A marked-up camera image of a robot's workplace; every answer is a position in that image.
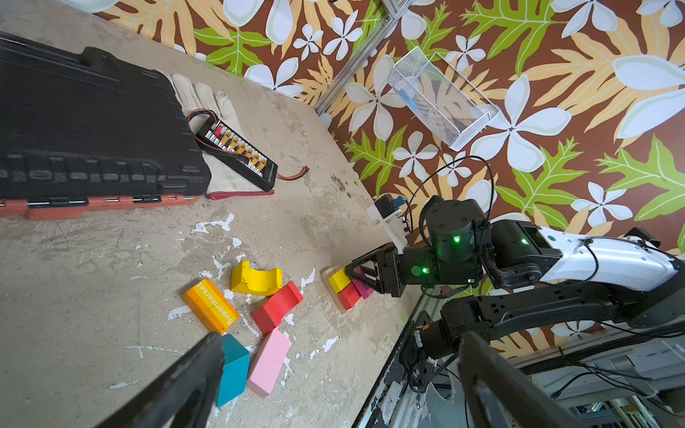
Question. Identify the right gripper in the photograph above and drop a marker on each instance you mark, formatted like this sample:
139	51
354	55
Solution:
387	271

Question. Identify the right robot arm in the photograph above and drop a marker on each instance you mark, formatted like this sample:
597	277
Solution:
544	277

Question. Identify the pink block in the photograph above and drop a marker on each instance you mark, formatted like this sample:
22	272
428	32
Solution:
266	366

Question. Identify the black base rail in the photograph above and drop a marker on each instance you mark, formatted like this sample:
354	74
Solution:
390	402

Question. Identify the yellow rectangular block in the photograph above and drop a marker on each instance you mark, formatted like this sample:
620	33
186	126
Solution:
339	281

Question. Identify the teal block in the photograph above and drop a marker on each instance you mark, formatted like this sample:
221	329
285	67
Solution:
234	370

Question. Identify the yellow arch block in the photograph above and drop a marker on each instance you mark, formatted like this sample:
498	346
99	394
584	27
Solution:
246	280

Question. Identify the red rectangular block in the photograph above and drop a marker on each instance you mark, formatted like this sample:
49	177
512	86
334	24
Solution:
349	297

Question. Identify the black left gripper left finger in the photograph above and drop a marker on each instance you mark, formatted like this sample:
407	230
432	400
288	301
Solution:
182	396

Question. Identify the black red tool case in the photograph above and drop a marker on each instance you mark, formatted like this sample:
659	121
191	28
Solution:
87	131

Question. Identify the white wire basket right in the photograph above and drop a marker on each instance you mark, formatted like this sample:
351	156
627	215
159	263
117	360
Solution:
442	98

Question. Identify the red arch block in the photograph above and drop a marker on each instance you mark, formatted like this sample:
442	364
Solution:
269	316

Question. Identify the black charging board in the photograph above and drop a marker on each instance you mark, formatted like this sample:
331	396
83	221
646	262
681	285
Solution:
216	138

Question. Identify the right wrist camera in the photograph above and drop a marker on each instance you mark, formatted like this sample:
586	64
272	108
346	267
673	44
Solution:
387	212

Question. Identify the natural wood block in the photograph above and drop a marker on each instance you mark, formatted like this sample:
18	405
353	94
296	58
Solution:
325	275

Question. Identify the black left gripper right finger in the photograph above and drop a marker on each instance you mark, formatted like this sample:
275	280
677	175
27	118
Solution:
499	395

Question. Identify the magenta block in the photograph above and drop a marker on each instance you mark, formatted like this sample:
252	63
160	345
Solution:
363	290

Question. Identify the orange supermarket block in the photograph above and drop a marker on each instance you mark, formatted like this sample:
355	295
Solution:
210	306

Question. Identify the aluminium frame post right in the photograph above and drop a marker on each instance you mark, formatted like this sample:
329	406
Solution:
395	11

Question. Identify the beige work glove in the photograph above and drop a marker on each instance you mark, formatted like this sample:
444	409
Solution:
224	183

